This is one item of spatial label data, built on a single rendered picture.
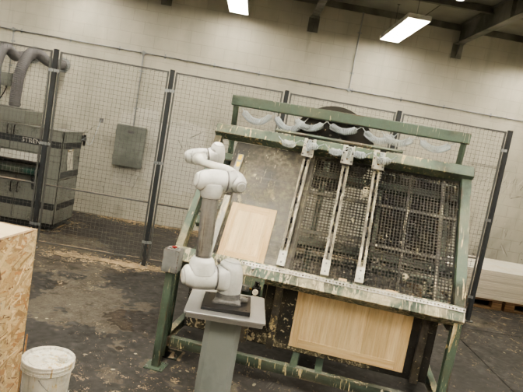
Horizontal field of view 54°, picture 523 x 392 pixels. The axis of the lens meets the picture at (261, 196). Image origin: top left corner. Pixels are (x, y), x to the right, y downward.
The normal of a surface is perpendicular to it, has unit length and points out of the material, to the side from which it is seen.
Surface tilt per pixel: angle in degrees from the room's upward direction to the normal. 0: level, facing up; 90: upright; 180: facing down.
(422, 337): 90
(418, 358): 90
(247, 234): 54
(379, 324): 90
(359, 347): 90
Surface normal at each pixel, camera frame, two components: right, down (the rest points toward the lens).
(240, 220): -0.04, -0.51
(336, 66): 0.01, 0.12
